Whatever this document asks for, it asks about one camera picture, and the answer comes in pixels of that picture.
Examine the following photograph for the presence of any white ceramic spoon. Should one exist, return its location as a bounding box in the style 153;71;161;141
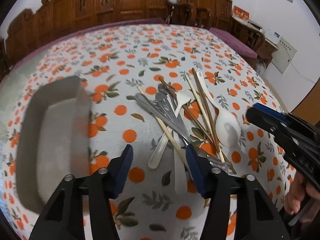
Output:
196;70;241;147

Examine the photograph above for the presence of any grey metal tray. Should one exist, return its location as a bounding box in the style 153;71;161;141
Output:
16;76;91;214

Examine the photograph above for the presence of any light bamboo chopstick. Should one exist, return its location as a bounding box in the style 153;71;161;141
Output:
185;75;225;163
135;93;188;167

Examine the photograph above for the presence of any stainless steel fork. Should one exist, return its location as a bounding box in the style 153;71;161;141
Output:
148;95;191;170

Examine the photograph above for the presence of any person's right hand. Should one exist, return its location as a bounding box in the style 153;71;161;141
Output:
284;172;312;215

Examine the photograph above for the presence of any dark brown wooden chopstick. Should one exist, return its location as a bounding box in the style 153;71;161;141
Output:
159;77;215;146
191;68;236;173

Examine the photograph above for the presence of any purple seat cushion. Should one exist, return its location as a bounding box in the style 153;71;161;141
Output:
209;27;257;59

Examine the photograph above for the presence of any red greeting card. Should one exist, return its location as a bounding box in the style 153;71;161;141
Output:
232;6;249;22

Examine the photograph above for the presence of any carved wooden armchair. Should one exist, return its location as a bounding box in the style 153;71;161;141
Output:
165;0;232;31

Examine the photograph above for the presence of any orange print tablecloth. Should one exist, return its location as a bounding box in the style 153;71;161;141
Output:
1;24;295;239

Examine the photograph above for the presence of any carved wooden bench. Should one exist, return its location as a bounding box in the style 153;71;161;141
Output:
5;0;168;64

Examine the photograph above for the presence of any white wall electrical box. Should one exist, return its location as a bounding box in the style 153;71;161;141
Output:
271;36;297;74

